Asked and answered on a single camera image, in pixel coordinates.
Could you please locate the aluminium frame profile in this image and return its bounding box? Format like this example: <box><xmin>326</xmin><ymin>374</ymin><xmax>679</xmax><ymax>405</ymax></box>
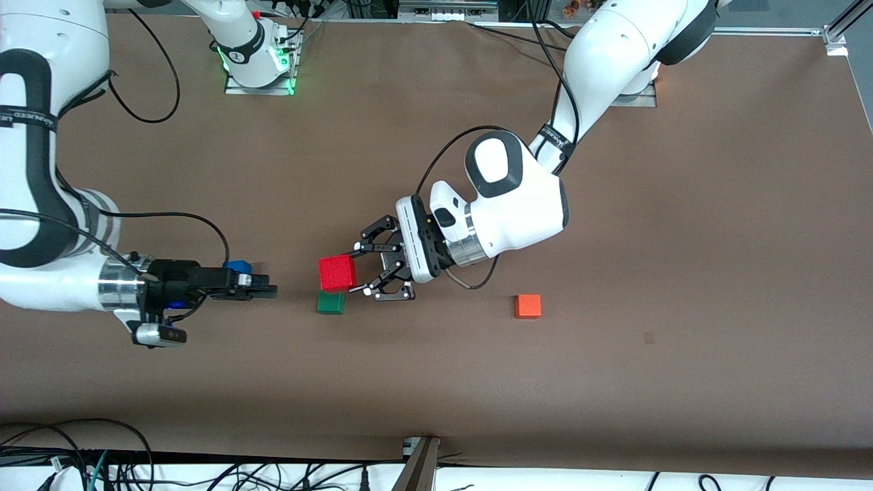
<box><xmin>822</xmin><ymin>0</ymin><xmax>873</xmax><ymax>57</ymax></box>

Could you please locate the grey power strip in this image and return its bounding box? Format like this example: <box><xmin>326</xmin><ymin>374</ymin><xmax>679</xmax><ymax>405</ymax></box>
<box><xmin>398</xmin><ymin>0</ymin><xmax>500</xmax><ymax>23</ymax></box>

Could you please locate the aluminium table edge rail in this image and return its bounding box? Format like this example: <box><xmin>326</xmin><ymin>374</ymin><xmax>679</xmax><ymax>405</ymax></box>
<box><xmin>716</xmin><ymin>25</ymin><xmax>826</xmax><ymax>36</ymax></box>

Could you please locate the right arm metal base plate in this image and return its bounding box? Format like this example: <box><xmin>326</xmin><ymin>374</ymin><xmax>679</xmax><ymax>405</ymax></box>
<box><xmin>224</xmin><ymin>27</ymin><xmax>299</xmax><ymax>96</ymax></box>

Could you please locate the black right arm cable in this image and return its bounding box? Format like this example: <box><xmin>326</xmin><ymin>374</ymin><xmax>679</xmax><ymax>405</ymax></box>
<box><xmin>0</xmin><ymin>7</ymin><xmax>233</xmax><ymax>273</ymax></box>

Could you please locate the black looping cable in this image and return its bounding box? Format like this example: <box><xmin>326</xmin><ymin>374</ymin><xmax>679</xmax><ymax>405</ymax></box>
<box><xmin>0</xmin><ymin>417</ymin><xmax>156</xmax><ymax>491</ymax></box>

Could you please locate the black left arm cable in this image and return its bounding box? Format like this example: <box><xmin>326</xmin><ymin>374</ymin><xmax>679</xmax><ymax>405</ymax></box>
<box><xmin>415</xmin><ymin>19</ymin><xmax>582</xmax><ymax>198</ymax></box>

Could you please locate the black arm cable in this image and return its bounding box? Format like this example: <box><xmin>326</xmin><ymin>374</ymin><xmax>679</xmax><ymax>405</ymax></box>
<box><xmin>415</xmin><ymin>19</ymin><xmax>582</xmax><ymax>198</ymax></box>
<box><xmin>0</xmin><ymin>7</ymin><xmax>233</xmax><ymax>273</ymax></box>

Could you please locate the grey support beam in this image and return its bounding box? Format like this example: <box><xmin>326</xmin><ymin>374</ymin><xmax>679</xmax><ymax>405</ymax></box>
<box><xmin>392</xmin><ymin>436</ymin><xmax>441</xmax><ymax>491</ymax></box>

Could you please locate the red wooden block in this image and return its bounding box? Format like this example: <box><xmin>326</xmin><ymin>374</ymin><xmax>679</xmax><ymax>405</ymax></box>
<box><xmin>318</xmin><ymin>255</ymin><xmax>357</xmax><ymax>294</ymax></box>

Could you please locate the teal cable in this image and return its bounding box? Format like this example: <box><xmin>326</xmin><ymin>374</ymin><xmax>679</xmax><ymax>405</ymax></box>
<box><xmin>85</xmin><ymin>450</ymin><xmax>110</xmax><ymax>491</ymax></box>

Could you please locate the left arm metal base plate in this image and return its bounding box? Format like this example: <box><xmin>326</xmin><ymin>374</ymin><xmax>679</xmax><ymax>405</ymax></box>
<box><xmin>610</xmin><ymin>75</ymin><xmax>657</xmax><ymax>108</ymax></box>

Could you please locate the black base cable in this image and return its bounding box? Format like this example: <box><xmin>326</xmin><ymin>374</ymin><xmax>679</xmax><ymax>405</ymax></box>
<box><xmin>467</xmin><ymin>20</ymin><xmax>580</xmax><ymax>53</ymax></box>

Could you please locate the brown paper table cover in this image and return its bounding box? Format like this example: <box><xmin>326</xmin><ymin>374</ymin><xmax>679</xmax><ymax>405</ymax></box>
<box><xmin>0</xmin><ymin>14</ymin><xmax>873</xmax><ymax>478</ymax></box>

